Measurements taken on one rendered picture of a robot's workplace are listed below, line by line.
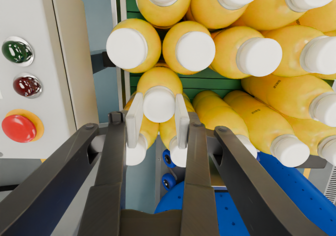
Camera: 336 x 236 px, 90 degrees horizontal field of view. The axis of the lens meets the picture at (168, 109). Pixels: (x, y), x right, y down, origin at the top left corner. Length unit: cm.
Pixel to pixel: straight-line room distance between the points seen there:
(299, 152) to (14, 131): 35
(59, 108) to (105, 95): 119
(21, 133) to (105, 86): 117
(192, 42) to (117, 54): 8
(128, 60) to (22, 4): 11
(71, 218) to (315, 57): 84
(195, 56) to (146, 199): 189
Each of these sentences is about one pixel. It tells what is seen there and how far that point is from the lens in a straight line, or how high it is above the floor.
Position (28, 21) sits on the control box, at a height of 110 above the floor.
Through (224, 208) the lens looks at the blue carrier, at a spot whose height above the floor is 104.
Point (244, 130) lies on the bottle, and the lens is 27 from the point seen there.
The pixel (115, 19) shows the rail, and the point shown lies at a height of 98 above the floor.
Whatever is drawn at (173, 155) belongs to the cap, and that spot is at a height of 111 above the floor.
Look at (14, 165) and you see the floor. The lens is 217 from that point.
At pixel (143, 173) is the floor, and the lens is 176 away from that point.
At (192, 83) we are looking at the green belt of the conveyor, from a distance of 40.
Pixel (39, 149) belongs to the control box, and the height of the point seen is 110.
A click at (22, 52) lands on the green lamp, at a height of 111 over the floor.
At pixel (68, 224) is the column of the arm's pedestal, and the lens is 83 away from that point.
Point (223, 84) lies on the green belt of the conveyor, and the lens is 42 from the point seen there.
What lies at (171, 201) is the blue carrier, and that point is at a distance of 41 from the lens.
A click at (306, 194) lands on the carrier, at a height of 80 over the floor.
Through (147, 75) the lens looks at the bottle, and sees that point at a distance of 24.
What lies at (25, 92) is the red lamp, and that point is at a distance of 23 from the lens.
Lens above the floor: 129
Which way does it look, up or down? 68 degrees down
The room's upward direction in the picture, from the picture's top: 176 degrees clockwise
